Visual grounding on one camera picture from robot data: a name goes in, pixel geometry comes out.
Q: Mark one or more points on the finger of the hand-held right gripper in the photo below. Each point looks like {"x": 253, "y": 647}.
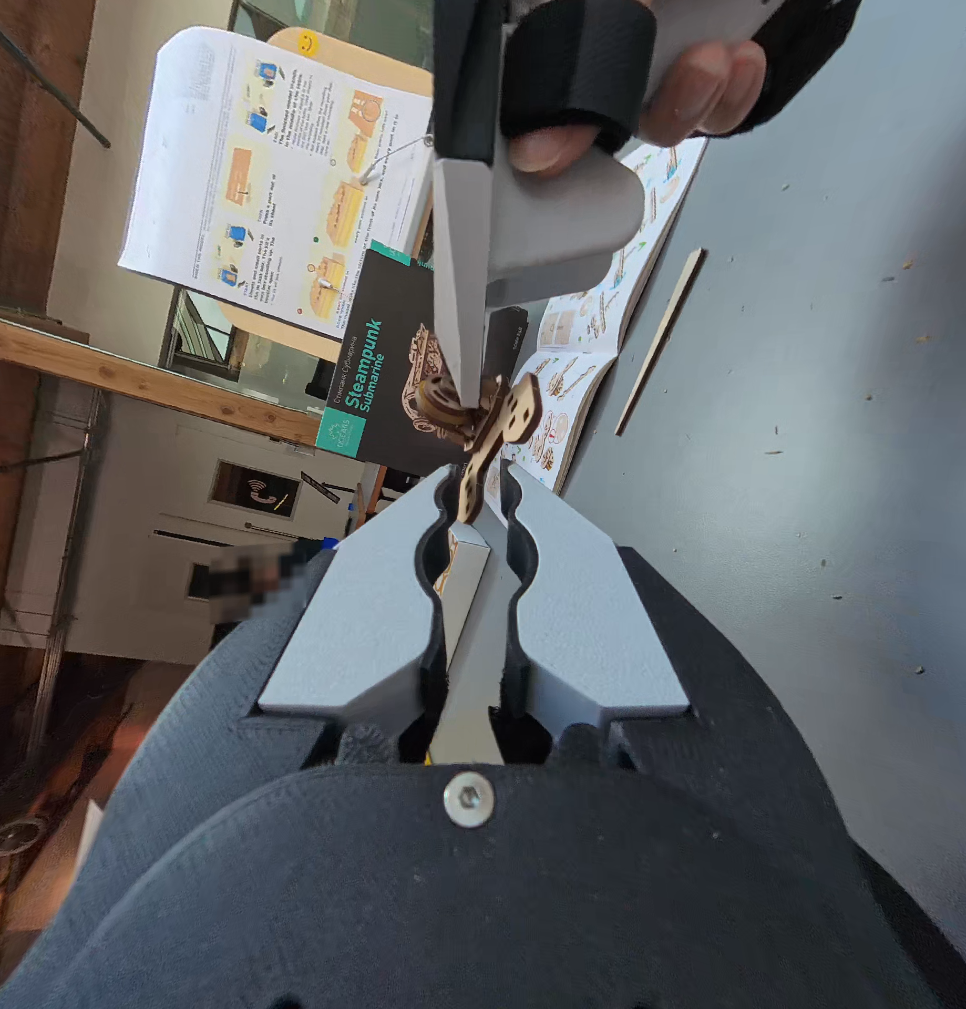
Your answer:
{"x": 455, "y": 276}
{"x": 562, "y": 228}

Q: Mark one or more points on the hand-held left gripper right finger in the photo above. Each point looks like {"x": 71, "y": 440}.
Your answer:
{"x": 601, "y": 623}

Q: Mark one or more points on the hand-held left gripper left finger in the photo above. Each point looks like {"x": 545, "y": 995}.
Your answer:
{"x": 349, "y": 623}

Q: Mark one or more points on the round wooden gear assembly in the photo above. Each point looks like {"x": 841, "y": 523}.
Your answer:
{"x": 440, "y": 406}

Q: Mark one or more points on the wooden model part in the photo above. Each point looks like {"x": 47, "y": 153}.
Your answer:
{"x": 522, "y": 414}

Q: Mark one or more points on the black model kit box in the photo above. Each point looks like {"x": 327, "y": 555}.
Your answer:
{"x": 372, "y": 378}

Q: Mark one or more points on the person's right hand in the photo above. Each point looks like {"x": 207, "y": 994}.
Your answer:
{"x": 711, "y": 94}

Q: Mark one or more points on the wooden clipboard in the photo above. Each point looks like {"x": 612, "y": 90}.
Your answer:
{"x": 357, "y": 55}

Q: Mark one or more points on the thin wooden strip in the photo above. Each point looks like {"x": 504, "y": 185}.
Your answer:
{"x": 660, "y": 339}

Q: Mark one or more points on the open instruction booklet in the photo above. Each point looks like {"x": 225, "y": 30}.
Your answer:
{"x": 585, "y": 378}

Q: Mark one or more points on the black phone sign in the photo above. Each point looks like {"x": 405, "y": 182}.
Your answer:
{"x": 254, "y": 489}

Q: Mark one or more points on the yellow smiley sticker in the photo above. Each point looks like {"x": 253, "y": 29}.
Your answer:
{"x": 305, "y": 42}

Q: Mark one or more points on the white booth cabinet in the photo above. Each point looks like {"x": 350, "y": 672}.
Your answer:
{"x": 136, "y": 567}

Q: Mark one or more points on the white instruction sheet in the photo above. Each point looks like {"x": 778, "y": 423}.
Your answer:
{"x": 238, "y": 181}

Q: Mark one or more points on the wooden beam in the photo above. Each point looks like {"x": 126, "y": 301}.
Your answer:
{"x": 136, "y": 374}

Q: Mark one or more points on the black metal rod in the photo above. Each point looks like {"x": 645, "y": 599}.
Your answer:
{"x": 49, "y": 87}

